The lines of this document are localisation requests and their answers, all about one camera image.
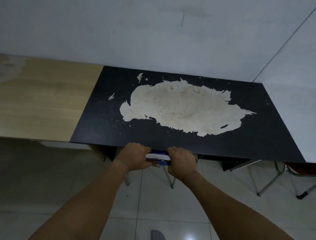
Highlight person's left hand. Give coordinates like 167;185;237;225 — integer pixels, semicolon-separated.
116;143;161;172

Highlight person's right hand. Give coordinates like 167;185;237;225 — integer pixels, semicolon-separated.
167;146;198;182

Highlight blue and white box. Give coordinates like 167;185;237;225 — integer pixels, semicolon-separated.
145;149;172;166

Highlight person's left forearm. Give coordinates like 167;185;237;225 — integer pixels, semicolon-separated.
28;160;129;240

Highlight person's right forearm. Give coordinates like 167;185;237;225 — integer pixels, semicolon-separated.
173;172;295;240

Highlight black desk with worn top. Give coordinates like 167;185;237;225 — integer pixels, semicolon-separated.
70;65;306;172

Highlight light wooden desk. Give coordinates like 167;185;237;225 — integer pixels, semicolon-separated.
0;54;106;162

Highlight red chair seat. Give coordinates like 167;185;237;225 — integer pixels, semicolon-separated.
284;162;316;175

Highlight grey metal chair frame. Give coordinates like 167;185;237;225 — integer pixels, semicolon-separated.
231;159;316;200

